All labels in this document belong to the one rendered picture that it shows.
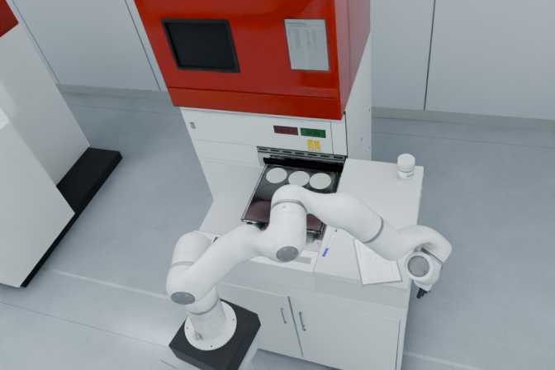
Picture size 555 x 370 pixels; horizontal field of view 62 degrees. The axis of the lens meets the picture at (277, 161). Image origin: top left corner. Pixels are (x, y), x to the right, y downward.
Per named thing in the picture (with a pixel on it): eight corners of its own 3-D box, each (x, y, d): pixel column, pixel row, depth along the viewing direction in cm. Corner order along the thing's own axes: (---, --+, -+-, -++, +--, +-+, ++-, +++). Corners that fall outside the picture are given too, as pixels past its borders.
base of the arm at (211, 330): (212, 361, 159) (201, 335, 146) (174, 331, 168) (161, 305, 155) (247, 318, 169) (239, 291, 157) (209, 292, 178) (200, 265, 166)
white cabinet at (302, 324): (258, 253, 300) (232, 165, 243) (411, 282, 270) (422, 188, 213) (221, 347, 258) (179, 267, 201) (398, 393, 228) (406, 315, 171)
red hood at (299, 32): (230, 27, 267) (204, -83, 226) (370, 30, 241) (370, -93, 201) (173, 107, 218) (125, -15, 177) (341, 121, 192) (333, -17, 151)
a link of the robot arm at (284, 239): (192, 270, 153) (183, 315, 141) (165, 252, 147) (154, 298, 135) (315, 212, 130) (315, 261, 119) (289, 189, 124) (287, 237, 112)
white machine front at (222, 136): (201, 157, 251) (179, 97, 223) (348, 175, 225) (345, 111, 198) (198, 161, 249) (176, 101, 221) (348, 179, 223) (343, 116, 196)
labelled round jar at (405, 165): (397, 168, 204) (398, 152, 198) (414, 169, 202) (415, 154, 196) (396, 179, 200) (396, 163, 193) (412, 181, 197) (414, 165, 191)
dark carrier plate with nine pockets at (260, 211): (268, 165, 228) (268, 164, 227) (336, 173, 217) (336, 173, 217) (244, 219, 205) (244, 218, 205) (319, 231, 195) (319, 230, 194)
